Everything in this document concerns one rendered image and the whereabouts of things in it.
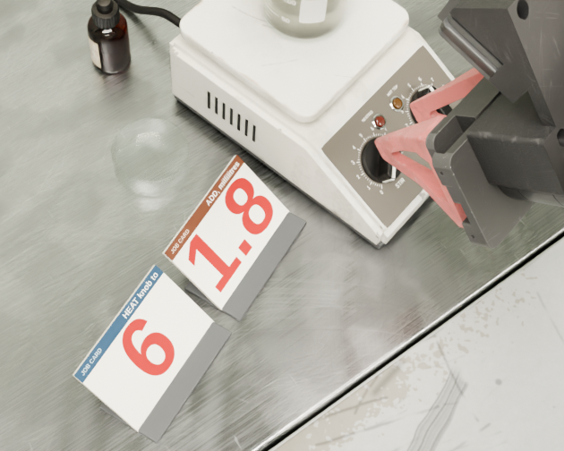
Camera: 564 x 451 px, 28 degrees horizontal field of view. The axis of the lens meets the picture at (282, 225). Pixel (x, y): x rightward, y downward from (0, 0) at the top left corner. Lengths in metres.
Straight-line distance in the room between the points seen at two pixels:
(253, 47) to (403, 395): 0.25
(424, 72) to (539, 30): 0.27
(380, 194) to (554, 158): 0.23
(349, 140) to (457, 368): 0.17
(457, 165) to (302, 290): 0.22
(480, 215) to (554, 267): 0.22
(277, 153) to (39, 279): 0.19
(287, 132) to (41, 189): 0.18
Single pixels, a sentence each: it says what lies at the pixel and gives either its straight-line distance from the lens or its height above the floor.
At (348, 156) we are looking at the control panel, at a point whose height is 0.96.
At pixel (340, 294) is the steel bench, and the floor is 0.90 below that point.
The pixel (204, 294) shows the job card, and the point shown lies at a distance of 0.76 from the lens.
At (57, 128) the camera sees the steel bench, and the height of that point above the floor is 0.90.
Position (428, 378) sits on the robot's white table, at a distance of 0.76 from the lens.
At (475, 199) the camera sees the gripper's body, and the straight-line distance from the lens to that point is 0.60.
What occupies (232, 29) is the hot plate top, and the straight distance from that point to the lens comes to 0.78.
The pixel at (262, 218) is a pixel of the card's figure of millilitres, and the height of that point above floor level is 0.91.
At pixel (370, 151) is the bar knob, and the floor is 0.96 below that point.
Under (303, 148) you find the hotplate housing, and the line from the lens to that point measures 0.75.
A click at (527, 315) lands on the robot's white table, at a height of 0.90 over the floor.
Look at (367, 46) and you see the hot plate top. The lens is 0.78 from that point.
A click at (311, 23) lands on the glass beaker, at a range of 0.76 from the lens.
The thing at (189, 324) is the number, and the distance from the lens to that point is 0.75.
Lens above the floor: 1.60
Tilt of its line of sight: 62 degrees down
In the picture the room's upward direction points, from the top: 7 degrees clockwise
